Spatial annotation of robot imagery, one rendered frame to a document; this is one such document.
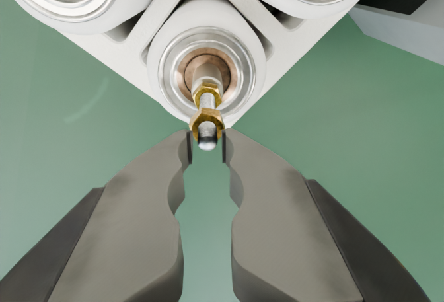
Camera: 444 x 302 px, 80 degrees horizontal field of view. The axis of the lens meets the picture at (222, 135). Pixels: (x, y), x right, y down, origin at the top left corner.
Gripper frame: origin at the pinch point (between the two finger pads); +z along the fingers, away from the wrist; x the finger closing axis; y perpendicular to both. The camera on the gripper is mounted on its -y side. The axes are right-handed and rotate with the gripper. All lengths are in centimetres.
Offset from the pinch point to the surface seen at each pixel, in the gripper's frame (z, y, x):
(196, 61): 9.6, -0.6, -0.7
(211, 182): 34.7, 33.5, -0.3
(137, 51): 16.7, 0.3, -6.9
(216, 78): 6.7, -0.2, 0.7
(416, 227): 35, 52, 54
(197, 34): 9.3, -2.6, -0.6
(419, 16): 17.3, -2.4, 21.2
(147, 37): 16.7, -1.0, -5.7
